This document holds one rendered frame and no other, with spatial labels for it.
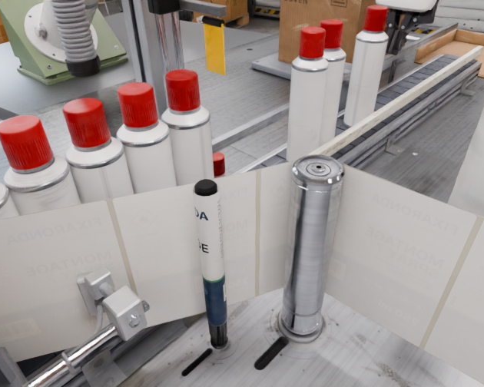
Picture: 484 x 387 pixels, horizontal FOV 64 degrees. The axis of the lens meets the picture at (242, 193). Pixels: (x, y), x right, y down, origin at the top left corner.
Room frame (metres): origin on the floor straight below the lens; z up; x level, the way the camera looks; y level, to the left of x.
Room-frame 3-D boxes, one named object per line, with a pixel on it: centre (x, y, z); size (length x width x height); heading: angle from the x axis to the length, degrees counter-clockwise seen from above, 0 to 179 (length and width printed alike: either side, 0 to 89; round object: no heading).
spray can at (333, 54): (0.59, -0.13, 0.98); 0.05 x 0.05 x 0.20
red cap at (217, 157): (0.60, 0.05, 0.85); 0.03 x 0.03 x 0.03
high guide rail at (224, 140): (0.70, -0.19, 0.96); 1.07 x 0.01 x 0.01; 135
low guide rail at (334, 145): (0.65, -0.25, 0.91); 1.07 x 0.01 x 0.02; 135
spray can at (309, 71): (0.55, -0.10, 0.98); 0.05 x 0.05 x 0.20
